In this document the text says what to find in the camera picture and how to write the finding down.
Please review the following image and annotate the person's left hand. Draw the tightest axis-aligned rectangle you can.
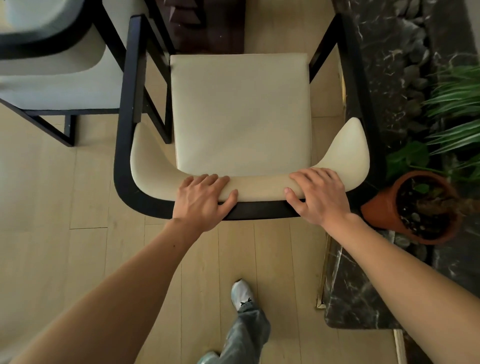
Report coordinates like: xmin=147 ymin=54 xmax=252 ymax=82
xmin=171 ymin=173 xmax=239 ymax=234

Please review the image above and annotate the person's right hand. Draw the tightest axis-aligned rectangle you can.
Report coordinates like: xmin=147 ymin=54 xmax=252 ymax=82
xmin=284 ymin=167 xmax=363 ymax=230

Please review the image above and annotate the cream cushioned black armchair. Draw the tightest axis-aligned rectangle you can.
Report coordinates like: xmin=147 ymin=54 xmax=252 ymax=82
xmin=113 ymin=13 xmax=387 ymax=221

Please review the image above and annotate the grey cushioned black armchair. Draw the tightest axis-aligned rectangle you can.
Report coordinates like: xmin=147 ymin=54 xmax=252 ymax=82
xmin=0 ymin=0 xmax=177 ymax=147

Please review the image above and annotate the person's left forearm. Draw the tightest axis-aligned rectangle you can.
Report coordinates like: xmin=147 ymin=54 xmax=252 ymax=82
xmin=11 ymin=219 xmax=205 ymax=364

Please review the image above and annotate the person's right forearm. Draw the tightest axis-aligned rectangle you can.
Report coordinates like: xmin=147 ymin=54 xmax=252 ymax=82
xmin=326 ymin=213 xmax=480 ymax=364

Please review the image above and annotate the person's white right shoe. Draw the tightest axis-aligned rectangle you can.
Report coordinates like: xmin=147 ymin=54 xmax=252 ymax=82
xmin=230 ymin=279 xmax=256 ymax=312

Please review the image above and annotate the terracotta plant pot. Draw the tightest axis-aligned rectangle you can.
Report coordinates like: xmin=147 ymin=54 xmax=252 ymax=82
xmin=360 ymin=170 xmax=464 ymax=246

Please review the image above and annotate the black marble ledge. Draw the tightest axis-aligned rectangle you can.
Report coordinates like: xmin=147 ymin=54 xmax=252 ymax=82
xmin=316 ymin=0 xmax=480 ymax=364

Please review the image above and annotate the row of grey pebbles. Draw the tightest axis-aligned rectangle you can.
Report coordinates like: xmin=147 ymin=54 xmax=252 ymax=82
xmin=391 ymin=0 xmax=432 ymax=132

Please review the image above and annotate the thin-leaved green grass plant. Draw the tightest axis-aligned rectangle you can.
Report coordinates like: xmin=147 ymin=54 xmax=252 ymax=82
xmin=421 ymin=63 xmax=480 ymax=181

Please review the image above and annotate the dark brown wooden table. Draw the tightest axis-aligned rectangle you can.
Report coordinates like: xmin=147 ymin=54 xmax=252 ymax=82
xmin=155 ymin=0 xmax=247 ymax=55

